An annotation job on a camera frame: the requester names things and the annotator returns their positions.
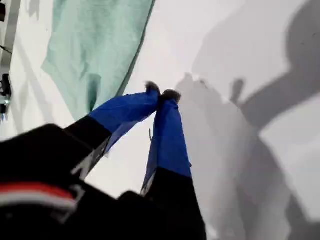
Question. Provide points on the small black box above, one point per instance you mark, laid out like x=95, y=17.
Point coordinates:
x=2, y=10

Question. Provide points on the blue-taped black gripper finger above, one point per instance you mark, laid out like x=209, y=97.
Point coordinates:
x=117, y=112
x=170, y=140

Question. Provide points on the pale green T-shirt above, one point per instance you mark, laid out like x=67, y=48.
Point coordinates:
x=95, y=45

